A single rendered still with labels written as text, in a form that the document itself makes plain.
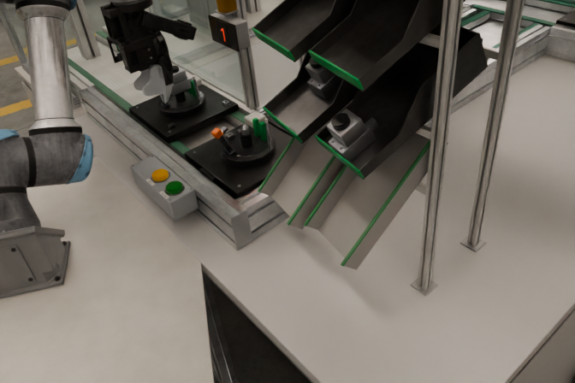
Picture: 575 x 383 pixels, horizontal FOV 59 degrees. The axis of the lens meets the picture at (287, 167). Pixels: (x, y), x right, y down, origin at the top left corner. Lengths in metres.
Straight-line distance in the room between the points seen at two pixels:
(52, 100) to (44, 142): 0.10
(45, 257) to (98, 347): 0.24
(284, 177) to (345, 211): 0.18
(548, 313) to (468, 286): 0.15
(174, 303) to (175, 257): 0.13
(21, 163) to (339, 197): 0.69
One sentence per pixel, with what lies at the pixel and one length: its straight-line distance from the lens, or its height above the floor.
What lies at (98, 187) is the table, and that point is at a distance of 1.52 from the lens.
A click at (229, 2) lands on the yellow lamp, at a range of 1.35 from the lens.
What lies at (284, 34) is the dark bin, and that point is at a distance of 0.91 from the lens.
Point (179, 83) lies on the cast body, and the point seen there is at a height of 1.05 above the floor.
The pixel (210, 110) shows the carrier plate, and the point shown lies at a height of 0.97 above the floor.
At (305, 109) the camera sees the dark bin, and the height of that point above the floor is 1.21.
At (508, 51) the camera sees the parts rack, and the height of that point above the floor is 1.32.
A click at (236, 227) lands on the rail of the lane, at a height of 0.93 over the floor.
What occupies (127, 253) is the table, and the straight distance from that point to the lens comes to 1.28.
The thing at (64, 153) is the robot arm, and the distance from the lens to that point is 1.28.
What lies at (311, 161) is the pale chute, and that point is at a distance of 1.07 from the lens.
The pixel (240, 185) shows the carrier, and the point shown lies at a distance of 1.20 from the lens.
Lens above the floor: 1.70
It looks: 37 degrees down
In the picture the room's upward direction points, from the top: 6 degrees counter-clockwise
